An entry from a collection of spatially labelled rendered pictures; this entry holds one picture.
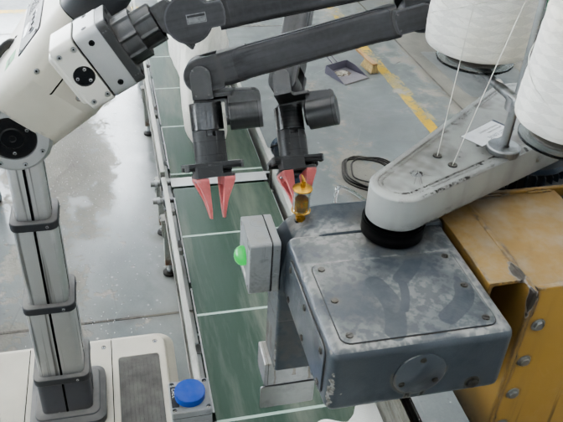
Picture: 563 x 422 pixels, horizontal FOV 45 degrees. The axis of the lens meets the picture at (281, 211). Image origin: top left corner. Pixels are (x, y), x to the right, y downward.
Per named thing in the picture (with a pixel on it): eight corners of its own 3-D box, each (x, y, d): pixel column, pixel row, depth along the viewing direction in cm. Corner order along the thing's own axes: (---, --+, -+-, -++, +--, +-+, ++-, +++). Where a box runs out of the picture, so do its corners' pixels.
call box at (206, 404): (168, 402, 140) (167, 382, 137) (207, 396, 142) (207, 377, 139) (173, 434, 134) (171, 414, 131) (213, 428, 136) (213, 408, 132)
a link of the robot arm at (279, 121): (276, 109, 140) (269, 102, 134) (309, 102, 138) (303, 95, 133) (281, 141, 139) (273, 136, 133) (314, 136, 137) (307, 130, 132)
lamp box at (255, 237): (239, 263, 106) (240, 215, 101) (267, 259, 107) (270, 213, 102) (248, 295, 100) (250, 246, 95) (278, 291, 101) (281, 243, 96)
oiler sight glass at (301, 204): (290, 204, 100) (291, 184, 98) (307, 203, 101) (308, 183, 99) (294, 214, 98) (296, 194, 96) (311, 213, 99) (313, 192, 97)
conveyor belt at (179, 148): (139, 17, 464) (138, 4, 459) (197, 16, 472) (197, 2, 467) (172, 197, 289) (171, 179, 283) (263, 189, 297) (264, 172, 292)
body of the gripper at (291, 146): (324, 162, 133) (319, 125, 134) (273, 167, 131) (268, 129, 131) (316, 169, 139) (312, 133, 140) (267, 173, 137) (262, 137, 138)
